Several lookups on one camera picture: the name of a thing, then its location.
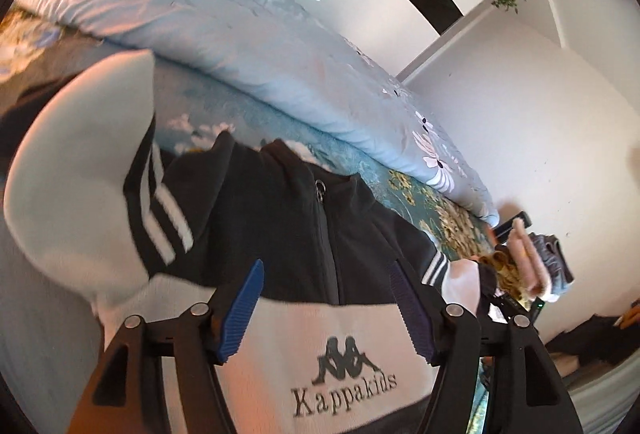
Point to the black speaker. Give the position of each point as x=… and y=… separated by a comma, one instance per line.
x=510, y=224

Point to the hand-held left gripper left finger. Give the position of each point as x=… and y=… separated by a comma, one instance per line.
x=240, y=314

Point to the light blue floral duvet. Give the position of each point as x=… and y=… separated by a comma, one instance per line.
x=225, y=13

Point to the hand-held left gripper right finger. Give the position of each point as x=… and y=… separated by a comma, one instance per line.
x=410, y=311

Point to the grey folded cloth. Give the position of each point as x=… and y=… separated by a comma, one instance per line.
x=555, y=259

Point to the teal floral bed sheet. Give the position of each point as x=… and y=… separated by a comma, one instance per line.
x=280, y=123

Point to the black and white jacket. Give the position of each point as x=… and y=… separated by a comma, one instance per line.
x=300, y=224

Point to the dark cloth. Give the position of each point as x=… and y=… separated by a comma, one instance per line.
x=600, y=339

